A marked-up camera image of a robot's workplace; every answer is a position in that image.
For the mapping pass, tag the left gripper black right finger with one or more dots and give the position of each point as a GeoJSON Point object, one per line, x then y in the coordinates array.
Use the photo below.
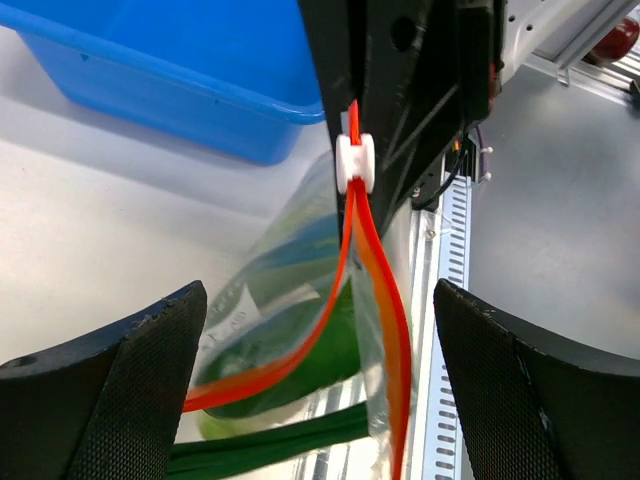
{"type": "Point", "coordinates": [534, 404]}

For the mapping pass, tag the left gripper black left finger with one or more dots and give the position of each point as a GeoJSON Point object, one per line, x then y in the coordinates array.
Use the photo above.
{"type": "Point", "coordinates": [107, 404]}

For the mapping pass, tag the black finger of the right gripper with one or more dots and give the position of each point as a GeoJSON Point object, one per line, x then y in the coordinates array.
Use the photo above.
{"type": "Point", "coordinates": [336, 36]}
{"type": "Point", "coordinates": [432, 70]}

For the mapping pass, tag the green scallion stalks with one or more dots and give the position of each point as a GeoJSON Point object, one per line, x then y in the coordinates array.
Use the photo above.
{"type": "Point", "coordinates": [219, 459]}

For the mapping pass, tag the clear zip bag orange zipper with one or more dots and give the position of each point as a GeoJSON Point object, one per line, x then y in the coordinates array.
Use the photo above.
{"type": "Point", "coordinates": [325, 238]}

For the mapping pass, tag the dark green cucumber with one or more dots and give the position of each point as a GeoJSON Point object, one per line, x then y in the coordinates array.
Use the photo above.
{"type": "Point", "coordinates": [332, 359]}

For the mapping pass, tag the blue plastic bin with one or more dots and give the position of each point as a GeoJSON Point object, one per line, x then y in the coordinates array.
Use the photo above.
{"type": "Point", "coordinates": [236, 76]}

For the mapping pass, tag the aluminium mounting rail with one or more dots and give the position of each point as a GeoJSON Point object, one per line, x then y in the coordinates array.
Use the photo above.
{"type": "Point", "coordinates": [351, 460]}

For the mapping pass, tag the white slotted cable duct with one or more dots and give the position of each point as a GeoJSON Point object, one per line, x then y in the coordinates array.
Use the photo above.
{"type": "Point", "coordinates": [449, 271]}

